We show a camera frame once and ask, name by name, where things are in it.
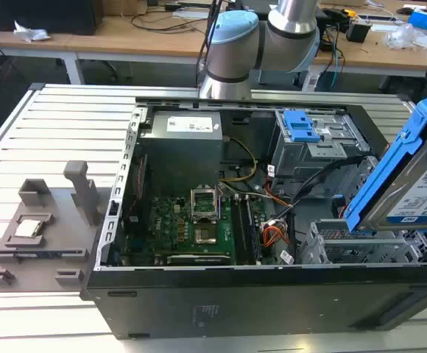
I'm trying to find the hard disk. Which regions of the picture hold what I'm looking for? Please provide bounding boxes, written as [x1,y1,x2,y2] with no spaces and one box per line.
[343,90,427,233]

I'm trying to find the metal disk bay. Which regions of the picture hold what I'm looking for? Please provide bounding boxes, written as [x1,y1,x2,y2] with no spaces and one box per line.
[301,218,427,266]

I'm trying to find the black RAM slot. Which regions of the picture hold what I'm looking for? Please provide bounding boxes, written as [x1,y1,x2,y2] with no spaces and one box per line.
[244,196,264,266]
[230,194,250,266]

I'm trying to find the clear plastic bag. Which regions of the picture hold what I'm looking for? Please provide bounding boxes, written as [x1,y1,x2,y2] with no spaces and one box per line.
[385,21,419,51]

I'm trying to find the small black box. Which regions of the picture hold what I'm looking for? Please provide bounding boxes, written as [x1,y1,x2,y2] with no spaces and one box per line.
[345,18,374,43]

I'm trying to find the blue plastic cage latch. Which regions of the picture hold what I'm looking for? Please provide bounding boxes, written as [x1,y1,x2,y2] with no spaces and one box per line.
[283,110,320,144]

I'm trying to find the grey metal drive cage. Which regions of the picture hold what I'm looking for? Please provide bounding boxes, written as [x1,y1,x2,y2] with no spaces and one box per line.
[268,109,371,189]

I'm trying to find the metal locking lever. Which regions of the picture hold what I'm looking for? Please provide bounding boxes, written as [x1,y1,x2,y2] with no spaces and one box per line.
[216,182,225,224]

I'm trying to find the grey power supply unit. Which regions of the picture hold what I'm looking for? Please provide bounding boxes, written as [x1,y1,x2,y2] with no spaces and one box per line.
[138,110,224,185]

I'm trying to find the metal socket cover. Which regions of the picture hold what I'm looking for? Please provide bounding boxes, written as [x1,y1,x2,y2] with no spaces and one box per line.
[190,188,219,224]

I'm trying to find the wooden desk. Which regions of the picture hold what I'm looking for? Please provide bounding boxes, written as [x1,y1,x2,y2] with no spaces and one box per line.
[0,0,427,79]

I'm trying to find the black graphics card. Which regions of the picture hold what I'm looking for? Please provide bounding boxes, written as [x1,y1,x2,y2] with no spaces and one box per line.
[166,252,233,267]

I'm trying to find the green motherboard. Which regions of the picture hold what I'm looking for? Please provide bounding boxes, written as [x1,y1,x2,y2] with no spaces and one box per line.
[119,179,270,266]

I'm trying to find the black PC case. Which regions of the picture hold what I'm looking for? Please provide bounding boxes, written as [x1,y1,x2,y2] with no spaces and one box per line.
[79,96,427,341]

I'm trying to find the black computer tower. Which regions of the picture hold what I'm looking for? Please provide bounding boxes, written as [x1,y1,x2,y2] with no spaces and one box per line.
[0,0,102,36]

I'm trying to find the crumpled white paper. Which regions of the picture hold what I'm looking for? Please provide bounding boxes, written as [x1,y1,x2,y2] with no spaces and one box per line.
[13,20,52,43]

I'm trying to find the silver CPU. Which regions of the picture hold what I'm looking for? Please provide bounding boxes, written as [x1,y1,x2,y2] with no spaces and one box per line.
[14,219,46,238]

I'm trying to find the grey parts rack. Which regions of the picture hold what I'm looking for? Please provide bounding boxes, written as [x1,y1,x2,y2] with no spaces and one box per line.
[0,160,102,293]

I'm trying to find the black wire bundle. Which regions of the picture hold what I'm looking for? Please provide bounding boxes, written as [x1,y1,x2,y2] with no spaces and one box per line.
[289,155,370,215]

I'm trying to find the yellow black power wires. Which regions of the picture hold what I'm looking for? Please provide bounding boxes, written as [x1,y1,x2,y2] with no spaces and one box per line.
[219,137,259,183]

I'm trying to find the orange power wire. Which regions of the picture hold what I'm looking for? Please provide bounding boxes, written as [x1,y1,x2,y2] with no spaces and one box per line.
[264,185,294,209]

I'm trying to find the black wire with white label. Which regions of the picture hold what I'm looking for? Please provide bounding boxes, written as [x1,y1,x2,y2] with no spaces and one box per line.
[278,204,299,266]

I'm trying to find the red orange wire bundle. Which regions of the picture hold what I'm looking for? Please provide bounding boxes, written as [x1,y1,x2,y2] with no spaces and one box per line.
[260,216,292,248]

